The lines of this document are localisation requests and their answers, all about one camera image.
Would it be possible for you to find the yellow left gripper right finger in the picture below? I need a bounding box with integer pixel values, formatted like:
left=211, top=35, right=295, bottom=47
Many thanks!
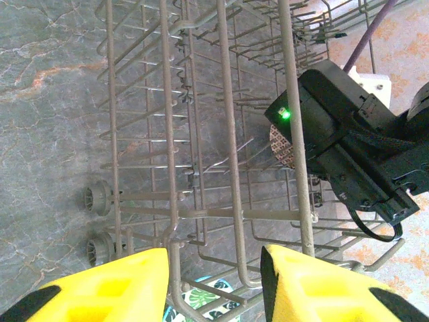
left=260, top=244, right=429, bottom=322

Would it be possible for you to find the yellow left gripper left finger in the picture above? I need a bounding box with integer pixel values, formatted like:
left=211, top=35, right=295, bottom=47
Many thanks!
left=0, top=247, right=169, bottom=322

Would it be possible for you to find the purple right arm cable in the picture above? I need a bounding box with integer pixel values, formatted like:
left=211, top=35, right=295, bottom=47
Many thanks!
left=343, top=0, right=400, bottom=73

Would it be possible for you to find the grey wire dish rack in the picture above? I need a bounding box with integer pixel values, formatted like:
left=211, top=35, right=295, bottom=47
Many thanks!
left=76, top=0, right=406, bottom=322

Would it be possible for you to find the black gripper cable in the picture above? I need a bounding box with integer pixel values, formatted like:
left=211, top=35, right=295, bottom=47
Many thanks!
left=348, top=206, right=405, bottom=243

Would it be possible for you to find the blue patterned bowl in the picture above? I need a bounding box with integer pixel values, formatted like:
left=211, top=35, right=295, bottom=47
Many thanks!
left=162, top=275, right=249, bottom=322

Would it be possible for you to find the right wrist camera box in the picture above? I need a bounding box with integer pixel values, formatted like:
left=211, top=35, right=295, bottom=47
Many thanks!
left=297, top=60, right=393, bottom=138

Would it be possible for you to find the red-brown patterned bowl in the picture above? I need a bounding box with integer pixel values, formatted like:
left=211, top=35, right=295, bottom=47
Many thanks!
left=269, top=123, right=296, bottom=169

